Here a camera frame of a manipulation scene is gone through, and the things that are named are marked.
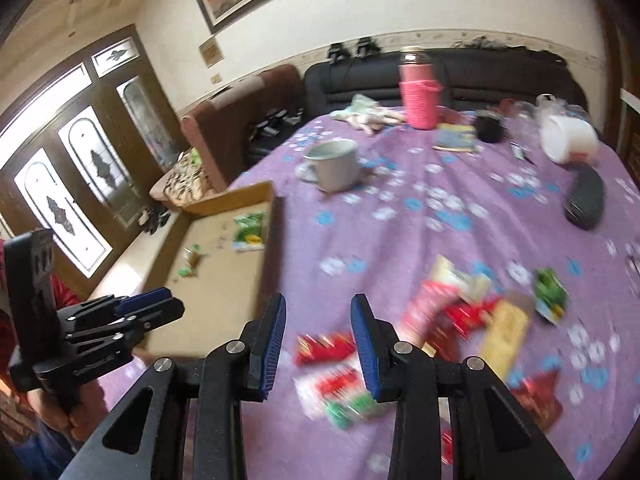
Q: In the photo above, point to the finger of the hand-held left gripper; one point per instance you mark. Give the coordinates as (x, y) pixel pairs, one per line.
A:
(150, 320)
(142, 301)

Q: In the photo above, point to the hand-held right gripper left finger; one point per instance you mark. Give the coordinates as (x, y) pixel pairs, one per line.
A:
(267, 345)

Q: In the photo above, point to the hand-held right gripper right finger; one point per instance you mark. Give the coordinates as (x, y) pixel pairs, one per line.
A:
(367, 345)

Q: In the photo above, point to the bright red snack packet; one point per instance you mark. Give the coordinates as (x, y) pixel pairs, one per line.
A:
(325, 349)

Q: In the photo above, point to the red and white snack packet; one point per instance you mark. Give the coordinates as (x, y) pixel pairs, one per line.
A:
(335, 385)

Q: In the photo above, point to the pink snack packet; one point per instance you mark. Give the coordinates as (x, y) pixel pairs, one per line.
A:
(427, 310)

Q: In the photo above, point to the green and white candy packet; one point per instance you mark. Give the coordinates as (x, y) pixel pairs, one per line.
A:
(342, 415)

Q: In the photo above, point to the cardboard box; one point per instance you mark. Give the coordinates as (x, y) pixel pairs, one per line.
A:
(220, 280)

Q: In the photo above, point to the red snack packet with figure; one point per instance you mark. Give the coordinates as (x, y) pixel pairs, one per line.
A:
(467, 317)

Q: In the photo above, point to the pale green snack packet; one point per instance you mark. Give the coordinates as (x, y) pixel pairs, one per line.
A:
(465, 277)

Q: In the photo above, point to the yellow biscuit pack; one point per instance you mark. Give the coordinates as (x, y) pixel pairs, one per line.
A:
(505, 342)

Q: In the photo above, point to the person's left hand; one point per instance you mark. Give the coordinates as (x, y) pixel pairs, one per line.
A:
(75, 420)

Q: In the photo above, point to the small green candy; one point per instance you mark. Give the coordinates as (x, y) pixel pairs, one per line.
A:
(192, 260)

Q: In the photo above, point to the green patterned cushion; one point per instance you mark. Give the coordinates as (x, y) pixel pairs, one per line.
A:
(185, 180)

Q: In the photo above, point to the purple floral tablecloth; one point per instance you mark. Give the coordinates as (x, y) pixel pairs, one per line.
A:
(425, 220)

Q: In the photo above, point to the person's blue trousers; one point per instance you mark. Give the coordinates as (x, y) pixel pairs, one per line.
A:
(35, 455)

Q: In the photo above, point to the grey mug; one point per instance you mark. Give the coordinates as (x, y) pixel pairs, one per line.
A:
(332, 167)

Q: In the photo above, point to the wooden door with glass panes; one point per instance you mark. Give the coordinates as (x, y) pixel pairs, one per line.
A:
(120, 110)

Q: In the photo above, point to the brown armchair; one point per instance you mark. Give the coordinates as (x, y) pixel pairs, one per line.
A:
(235, 105)

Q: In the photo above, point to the black folded gadget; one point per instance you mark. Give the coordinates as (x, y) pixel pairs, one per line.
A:
(275, 125)

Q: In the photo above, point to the flat folded pouch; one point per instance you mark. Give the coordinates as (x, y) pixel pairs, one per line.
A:
(455, 139)

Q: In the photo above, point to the white crumpled cloth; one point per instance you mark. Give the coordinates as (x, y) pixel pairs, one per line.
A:
(367, 115)

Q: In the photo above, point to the small black cup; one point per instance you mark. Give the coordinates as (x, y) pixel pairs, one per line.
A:
(490, 127)

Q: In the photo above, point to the pink knitted sleeve thermos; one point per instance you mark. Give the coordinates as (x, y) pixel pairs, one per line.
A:
(420, 100)

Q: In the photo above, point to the black glasses case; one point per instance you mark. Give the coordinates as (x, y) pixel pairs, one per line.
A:
(585, 200)

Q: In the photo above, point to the white plastic jar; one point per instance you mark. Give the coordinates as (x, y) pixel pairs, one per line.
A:
(570, 140)

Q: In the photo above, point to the black clamp device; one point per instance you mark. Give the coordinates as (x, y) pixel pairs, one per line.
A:
(339, 51)
(370, 46)

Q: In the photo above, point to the black sofa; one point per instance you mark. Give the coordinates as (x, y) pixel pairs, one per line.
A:
(500, 75)

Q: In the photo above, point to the clear plastic cup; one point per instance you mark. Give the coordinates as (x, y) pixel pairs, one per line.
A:
(550, 102)

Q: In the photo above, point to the dark clothes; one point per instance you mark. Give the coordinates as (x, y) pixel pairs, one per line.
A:
(500, 46)

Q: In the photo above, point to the wooden cabinet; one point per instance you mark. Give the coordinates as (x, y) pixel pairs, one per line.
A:
(622, 35)

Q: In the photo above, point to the wall light switch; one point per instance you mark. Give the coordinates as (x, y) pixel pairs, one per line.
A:
(216, 79)

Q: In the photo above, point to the small wall plaque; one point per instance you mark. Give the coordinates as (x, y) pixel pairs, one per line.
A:
(211, 51)

